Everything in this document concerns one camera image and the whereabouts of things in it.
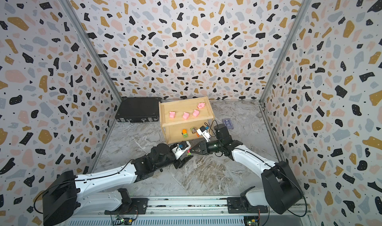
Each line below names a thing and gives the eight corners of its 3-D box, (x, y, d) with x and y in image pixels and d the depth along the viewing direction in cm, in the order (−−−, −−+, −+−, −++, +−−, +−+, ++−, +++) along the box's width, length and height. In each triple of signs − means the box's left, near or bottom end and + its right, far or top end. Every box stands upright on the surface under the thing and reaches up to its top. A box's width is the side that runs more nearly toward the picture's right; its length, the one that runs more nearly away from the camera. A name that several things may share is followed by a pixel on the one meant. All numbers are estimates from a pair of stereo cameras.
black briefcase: (117, 123, 109) (112, 117, 103) (128, 98, 126) (125, 92, 120) (157, 123, 110) (154, 117, 104) (162, 99, 126) (161, 92, 120)
